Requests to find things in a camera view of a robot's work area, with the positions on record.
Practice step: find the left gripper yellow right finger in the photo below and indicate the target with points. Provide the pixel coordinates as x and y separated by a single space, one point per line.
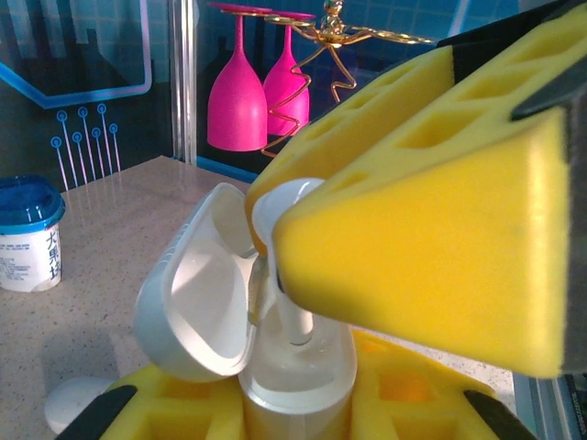
403 399

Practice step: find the pink wine glass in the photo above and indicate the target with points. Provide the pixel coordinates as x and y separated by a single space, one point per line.
284 91
236 110

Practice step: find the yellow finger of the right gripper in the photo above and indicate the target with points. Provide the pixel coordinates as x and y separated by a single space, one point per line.
367 119
435 238

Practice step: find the white yogurt cup blue lid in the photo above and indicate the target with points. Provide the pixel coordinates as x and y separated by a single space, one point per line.
29 238

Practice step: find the aluminium frame post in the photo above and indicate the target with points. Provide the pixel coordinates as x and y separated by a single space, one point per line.
183 82

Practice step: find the white charging case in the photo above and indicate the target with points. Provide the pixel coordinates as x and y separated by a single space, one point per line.
206 298

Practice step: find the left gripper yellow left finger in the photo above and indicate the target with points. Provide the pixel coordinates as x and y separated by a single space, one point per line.
183 412

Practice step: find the pale mint charging case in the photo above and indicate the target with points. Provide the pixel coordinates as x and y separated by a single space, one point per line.
73 403

